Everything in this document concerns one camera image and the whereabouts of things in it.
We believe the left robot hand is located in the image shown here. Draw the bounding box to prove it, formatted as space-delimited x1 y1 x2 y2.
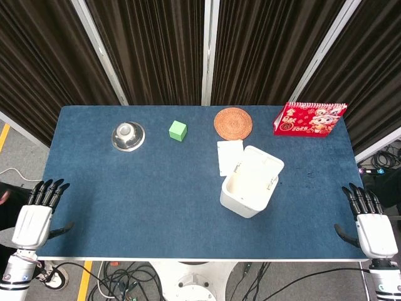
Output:
11 178 75 251

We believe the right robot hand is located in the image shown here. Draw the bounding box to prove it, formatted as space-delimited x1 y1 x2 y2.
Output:
333 182 398 260

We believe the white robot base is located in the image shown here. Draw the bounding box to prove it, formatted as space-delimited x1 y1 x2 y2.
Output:
149 260 239 301

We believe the white box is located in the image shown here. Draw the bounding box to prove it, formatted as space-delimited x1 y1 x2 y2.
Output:
219 145 285 219

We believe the black and white sneaker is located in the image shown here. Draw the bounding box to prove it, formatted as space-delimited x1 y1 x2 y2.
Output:
36 261 70 291

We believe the power strip with plugs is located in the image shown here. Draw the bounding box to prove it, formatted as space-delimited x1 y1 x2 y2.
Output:
357 167 388 176

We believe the red desk calendar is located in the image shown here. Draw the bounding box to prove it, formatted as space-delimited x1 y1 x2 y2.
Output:
273 102 348 137

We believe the stainless steel bowl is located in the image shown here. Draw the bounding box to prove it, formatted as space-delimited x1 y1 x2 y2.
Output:
111 121 146 153

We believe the white paper card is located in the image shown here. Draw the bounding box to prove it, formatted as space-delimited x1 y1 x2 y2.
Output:
217 139 245 177

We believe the blue table mat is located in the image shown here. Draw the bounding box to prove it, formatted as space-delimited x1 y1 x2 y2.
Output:
36 105 369 260

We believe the green cube block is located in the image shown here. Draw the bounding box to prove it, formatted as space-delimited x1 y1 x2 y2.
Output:
168 120 188 140

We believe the round woven rattan coaster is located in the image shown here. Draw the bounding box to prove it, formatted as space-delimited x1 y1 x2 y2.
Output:
214 107 254 141

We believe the white cable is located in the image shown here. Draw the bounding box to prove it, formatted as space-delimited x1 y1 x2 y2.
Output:
0 167 43 182

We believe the black cable bundle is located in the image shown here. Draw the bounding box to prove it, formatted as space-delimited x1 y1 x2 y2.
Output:
53 261 167 301

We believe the grey partition frame post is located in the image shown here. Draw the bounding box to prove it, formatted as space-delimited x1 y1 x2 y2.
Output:
70 0 129 106
288 0 365 103
200 0 221 106

